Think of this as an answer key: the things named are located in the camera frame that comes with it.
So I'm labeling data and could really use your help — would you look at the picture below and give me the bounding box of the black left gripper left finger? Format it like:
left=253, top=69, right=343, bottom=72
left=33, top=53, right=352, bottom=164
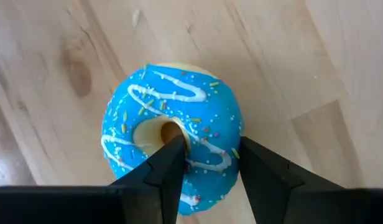
left=109, top=134, right=187, bottom=224

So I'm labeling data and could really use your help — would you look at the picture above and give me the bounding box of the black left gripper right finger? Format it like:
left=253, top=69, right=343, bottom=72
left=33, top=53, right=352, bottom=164
left=238, top=136, right=345, bottom=224

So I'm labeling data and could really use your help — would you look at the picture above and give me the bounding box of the blue glazed donut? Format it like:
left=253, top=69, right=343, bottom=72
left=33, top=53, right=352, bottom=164
left=100, top=62, right=244, bottom=217

